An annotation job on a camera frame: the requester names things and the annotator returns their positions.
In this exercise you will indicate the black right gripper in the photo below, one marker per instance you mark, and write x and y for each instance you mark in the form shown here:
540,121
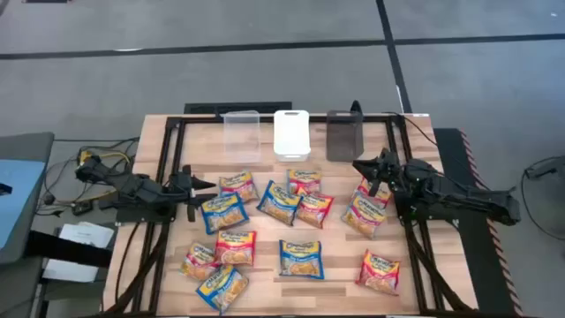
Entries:
387,170

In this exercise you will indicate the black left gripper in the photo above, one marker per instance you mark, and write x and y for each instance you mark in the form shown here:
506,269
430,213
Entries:
183,190

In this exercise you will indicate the blue Maruchan soy sauce pack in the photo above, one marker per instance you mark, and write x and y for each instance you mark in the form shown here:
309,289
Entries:
224,213
278,203
301,259
222,289

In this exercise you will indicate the red Maruchan beef pack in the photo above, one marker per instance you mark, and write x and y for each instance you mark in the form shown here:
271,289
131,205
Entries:
378,273
381,198
314,211
235,248

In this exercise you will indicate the light-blue-edged Maruchan beef pack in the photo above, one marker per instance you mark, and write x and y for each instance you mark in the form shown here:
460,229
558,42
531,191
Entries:
303,180
238,187
364,217
198,262

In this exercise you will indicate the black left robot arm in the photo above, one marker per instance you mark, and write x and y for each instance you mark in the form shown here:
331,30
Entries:
137,187

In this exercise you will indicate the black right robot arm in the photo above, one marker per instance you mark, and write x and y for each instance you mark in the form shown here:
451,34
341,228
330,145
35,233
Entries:
463,196

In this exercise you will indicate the dark grey plastic bin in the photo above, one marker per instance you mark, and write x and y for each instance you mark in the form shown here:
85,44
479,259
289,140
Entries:
344,137

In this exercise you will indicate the clear plastic bin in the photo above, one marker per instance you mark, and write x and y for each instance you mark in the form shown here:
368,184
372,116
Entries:
242,137

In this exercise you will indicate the white plastic bin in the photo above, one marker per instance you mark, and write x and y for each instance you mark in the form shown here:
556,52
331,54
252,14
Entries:
291,132

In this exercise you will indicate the small black floor device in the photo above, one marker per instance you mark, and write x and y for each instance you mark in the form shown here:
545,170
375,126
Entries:
82,207

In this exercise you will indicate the yellow power plug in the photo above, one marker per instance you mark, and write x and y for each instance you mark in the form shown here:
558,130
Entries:
86,156

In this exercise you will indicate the white paper sheet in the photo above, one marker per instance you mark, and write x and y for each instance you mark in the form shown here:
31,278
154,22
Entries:
86,235
70,270

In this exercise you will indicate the black hazard-striped floor platform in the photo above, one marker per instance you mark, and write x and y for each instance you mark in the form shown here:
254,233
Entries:
481,265

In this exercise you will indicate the black beam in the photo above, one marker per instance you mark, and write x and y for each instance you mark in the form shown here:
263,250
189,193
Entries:
66,249

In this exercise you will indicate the round black plug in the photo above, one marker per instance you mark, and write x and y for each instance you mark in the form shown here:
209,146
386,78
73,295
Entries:
48,199

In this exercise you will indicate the blue board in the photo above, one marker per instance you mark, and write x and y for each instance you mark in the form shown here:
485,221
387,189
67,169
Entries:
22,199

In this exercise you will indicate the grey side table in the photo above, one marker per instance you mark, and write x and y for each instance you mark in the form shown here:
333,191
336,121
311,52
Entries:
26,146

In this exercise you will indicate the small black object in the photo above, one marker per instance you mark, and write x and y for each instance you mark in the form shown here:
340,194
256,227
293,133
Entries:
4,189

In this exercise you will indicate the black metal table frame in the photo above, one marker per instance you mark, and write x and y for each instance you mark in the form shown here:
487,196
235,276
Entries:
318,118

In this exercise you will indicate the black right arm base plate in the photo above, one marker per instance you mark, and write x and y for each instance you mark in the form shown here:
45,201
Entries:
424,216

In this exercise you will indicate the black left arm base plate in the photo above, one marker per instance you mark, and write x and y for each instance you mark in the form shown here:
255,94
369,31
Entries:
132,215

